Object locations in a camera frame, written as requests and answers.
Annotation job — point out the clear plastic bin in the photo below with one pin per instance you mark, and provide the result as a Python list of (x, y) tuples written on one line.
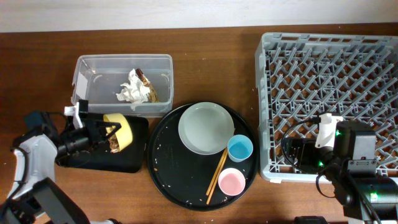
[(99, 78)]

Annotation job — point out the grey plate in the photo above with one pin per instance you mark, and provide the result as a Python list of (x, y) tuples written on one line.
[(205, 128)]

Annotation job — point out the round black tray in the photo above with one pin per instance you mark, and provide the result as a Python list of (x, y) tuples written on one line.
[(183, 176)]

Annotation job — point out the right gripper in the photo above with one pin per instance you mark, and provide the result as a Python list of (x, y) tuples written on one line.
[(306, 145)]

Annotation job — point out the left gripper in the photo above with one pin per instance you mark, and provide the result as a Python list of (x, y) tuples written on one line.
[(92, 127)]

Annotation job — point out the black rectangular tray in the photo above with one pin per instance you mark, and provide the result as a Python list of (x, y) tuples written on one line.
[(129, 160)]

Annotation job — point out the white tissue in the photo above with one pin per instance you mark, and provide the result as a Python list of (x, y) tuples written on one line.
[(137, 90)]

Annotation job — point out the grey dishwasher rack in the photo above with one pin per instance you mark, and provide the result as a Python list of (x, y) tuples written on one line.
[(299, 76)]

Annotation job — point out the pink cup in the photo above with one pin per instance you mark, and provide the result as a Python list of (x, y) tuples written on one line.
[(231, 182)]

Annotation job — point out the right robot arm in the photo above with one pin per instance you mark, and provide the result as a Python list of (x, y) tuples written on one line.
[(349, 163)]

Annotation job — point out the blue cup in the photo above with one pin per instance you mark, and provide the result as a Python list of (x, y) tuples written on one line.
[(239, 147)]

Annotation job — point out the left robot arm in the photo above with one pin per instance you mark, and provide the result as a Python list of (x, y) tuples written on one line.
[(34, 191)]

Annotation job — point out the wooden chopstick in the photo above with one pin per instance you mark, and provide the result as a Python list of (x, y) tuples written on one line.
[(216, 172), (213, 189)]

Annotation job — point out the food scraps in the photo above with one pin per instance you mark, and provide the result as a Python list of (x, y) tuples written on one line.
[(113, 141)]

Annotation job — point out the yellow bowl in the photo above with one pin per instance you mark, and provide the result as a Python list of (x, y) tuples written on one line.
[(124, 135)]

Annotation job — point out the brown snack wrapper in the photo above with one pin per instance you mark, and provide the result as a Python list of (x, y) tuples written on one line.
[(152, 95)]

